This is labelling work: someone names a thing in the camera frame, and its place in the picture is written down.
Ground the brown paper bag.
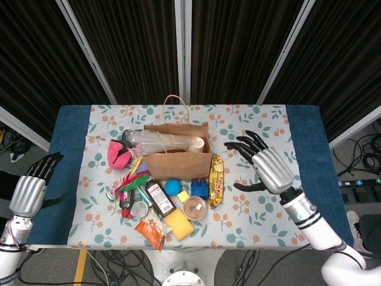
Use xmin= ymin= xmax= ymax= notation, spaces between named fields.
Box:
xmin=143 ymin=94 xmax=213 ymax=182

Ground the clear jar of rubber bands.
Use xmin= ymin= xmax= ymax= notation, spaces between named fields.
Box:
xmin=182 ymin=195 xmax=208 ymax=220

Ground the black floor cable bundle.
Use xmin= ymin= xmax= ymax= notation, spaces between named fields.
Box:
xmin=226 ymin=249 xmax=328 ymax=286
xmin=0 ymin=122 xmax=32 ymax=163
xmin=332 ymin=130 xmax=381 ymax=179
xmin=17 ymin=249 xmax=163 ymax=286

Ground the white partition post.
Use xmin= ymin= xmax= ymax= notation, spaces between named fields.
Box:
xmin=256 ymin=0 xmax=317 ymax=105
xmin=56 ymin=0 xmax=117 ymax=105
xmin=174 ymin=0 xmax=193 ymax=105

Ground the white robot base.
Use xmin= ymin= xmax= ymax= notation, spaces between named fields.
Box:
xmin=142 ymin=248 xmax=229 ymax=286

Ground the yellow sponge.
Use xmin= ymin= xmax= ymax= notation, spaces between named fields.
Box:
xmin=164 ymin=207 xmax=195 ymax=241

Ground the blue toy brick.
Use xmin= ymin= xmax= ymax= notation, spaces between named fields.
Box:
xmin=190 ymin=178 xmax=208 ymax=197

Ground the black pleated curtain panel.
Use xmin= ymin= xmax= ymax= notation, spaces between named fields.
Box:
xmin=263 ymin=0 xmax=381 ymax=142
xmin=68 ymin=0 xmax=181 ymax=105
xmin=190 ymin=0 xmax=307 ymax=105
xmin=0 ymin=0 xmax=110 ymax=144

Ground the white partition bottom rail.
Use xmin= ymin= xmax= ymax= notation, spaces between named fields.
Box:
xmin=327 ymin=114 xmax=381 ymax=150
xmin=0 ymin=105 xmax=51 ymax=151

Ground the pink towel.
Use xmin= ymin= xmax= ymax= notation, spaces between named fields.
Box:
xmin=107 ymin=140 xmax=132 ymax=171

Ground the stack of paper cups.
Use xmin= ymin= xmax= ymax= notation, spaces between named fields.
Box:
xmin=190 ymin=136 xmax=205 ymax=153

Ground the orange snack packet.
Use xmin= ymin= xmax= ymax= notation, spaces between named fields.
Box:
xmin=134 ymin=210 xmax=173 ymax=253

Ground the white sneaker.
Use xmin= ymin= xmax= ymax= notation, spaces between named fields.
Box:
xmin=346 ymin=210 xmax=367 ymax=254

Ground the dark trouser leg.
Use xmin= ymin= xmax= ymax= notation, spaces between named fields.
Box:
xmin=355 ymin=213 xmax=381 ymax=257

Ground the floral tablecloth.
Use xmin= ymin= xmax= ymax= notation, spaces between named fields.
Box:
xmin=67 ymin=104 xmax=310 ymax=250

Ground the green white tube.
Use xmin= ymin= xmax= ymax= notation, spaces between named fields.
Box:
xmin=136 ymin=186 xmax=154 ymax=206

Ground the clear plastic cup sleeve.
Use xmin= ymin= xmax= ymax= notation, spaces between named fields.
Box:
xmin=120 ymin=128 xmax=206 ymax=157

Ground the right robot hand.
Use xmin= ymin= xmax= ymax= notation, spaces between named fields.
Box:
xmin=223 ymin=130 xmax=302 ymax=194

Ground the gold biscuit pack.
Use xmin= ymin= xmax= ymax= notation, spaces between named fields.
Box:
xmin=207 ymin=154 xmax=224 ymax=209

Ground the blue table cover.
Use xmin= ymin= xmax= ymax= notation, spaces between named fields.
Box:
xmin=23 ymin=104 xmax=355 ymax=247

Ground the blue ball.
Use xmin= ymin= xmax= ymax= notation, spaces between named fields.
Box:
xmin=164 ymin=178 xmax=182 ymax=196

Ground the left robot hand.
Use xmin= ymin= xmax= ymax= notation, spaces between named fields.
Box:
xmin=8 ymin=152 xmax=72 ymax=217

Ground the brown bottle purple label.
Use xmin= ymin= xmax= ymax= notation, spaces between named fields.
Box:
xmin=145 ymin=179 xmax=177 ymax=216

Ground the black bottle red cap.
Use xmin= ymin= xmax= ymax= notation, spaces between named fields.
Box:
xmin=119 ymin=190 xmax=135 ymax=220

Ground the colourful feather shuttlecock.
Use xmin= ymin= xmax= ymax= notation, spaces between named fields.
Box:
xmin=105 ymin=157 xmax=152 ymax=202

